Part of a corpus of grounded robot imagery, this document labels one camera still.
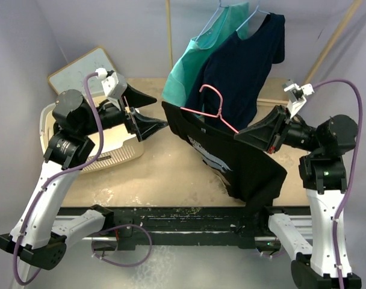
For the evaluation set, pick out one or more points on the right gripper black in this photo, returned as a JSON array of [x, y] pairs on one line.
[[267, 133]]

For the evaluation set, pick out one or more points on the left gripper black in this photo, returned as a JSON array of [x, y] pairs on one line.
[[141, 126]]

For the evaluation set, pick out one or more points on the black printed t shirt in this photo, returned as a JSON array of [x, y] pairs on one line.
[[248, 174]]

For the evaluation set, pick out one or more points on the navy blue t shirt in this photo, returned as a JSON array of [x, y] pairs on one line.
[[230, 80]]

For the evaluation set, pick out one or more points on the blue wire hanger navy shirt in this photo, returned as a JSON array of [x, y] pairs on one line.
[[255, 11]]

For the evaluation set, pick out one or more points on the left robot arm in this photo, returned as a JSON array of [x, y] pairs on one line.
[[35, 239]]

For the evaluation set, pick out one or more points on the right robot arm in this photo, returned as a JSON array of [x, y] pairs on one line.
[[324, 262]]

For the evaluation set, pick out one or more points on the teal green t shirt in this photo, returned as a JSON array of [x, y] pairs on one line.
[[183, 74]]

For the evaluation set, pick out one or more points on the cream plastic laundry basket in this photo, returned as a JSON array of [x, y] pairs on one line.
[[119, 145]]

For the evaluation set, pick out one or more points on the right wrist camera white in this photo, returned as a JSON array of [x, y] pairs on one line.
[[297, 96]]

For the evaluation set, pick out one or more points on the small whiteboard wooden frame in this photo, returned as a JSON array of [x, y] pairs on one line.
[[72, 75]]

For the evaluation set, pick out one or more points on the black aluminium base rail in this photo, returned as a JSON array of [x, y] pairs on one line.
[[195, 226]]

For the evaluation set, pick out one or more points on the blue wire hanger teal shirt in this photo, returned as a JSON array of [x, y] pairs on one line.
[[210, 21]]

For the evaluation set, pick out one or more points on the wooden clothes rack frame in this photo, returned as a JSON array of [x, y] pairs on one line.
[[313, 29]]

